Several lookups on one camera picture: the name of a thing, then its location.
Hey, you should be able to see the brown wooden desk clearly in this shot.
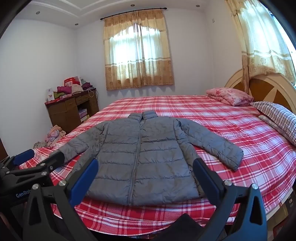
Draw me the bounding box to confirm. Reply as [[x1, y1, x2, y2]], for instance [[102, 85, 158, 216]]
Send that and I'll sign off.
[[45, 88, 100, 134]]

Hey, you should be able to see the pink floral pillow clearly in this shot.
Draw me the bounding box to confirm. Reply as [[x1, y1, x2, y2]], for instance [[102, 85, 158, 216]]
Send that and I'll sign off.
[[206, 87, 254, 107]]

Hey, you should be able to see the pink clothes pile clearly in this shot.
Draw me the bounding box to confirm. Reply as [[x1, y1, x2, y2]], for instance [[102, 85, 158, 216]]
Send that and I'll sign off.
[[45, 125, 67, 147]]

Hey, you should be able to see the grey puffer jacket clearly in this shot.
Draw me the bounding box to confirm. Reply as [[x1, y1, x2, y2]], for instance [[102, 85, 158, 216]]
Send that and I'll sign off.
[[54, 111, 244, 207]]

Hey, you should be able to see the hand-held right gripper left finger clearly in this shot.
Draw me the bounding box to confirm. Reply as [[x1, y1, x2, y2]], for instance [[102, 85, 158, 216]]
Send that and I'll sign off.
[[23, 159, 99, 241]]

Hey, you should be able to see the cardboard box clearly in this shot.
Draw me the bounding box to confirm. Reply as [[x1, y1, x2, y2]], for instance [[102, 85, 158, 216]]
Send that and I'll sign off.
[[272, 192, 296, 233]]

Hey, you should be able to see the beige floral side curtain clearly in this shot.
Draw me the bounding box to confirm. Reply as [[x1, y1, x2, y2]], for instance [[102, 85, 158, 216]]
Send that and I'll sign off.
[[225, 0, 296, 84]]

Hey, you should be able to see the dark curtain rod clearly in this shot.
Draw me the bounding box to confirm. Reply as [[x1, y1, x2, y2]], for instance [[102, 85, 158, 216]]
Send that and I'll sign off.
[[100, 7, 161, 20]]

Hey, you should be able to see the striped pillow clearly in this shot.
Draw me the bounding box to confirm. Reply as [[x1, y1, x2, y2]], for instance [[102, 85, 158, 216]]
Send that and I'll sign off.
[[250, 101, 296, 142]]

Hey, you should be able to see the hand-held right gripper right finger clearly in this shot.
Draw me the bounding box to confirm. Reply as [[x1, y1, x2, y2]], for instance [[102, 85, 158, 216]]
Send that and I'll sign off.
[[192, 158, 269, 241]]

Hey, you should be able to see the red gift box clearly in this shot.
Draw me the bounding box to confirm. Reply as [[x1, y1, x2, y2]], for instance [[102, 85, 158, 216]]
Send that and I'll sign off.
[[64, 77, 81, 88]]

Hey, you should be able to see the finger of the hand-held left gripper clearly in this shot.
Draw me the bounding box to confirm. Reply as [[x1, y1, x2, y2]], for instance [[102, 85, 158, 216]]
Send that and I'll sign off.
[[0, 149, 35, 175], [9, 151, 65, 178]]

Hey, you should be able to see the beige floral window curtain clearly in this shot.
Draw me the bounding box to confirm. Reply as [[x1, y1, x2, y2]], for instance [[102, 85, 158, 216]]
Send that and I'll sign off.
[[103, 10, 175, 91]]

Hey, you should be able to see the bed with red plaid sheet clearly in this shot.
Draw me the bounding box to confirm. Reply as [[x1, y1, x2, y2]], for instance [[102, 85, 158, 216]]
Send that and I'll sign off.
[[18, 95, 296, 234]]

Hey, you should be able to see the wooden bed headboard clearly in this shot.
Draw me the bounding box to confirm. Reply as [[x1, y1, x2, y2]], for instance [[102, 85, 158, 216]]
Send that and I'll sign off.
[[224, 69, 296, 115]]

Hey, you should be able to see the beige patterned pillow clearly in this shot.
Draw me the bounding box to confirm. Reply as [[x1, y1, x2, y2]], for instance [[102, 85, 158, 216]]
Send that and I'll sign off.
[[258, 115, 296, 146]]

